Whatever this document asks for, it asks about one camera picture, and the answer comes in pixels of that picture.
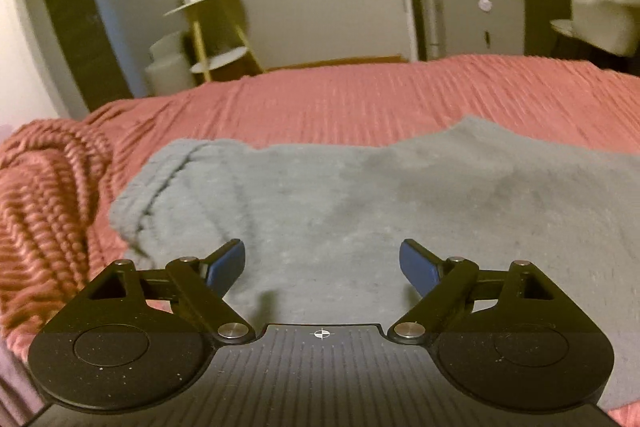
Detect dark brown door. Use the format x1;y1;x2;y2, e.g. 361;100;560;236
30;0;133;112

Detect pink ribbed bedspread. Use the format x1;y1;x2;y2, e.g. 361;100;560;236
0;54;640;427

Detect grey pants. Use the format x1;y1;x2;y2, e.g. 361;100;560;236
109;116;640;413

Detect white fluffy chair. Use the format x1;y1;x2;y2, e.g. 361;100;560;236
550;0;640;58

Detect white cabinet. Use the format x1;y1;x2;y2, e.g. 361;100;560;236
432;0;526;60

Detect gold round side table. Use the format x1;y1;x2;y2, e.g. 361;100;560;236
162;0;266;84

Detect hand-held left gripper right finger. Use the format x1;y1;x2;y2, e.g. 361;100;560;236
389;238;597;345

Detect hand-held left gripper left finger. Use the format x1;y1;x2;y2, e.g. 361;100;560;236
49;239;253;345

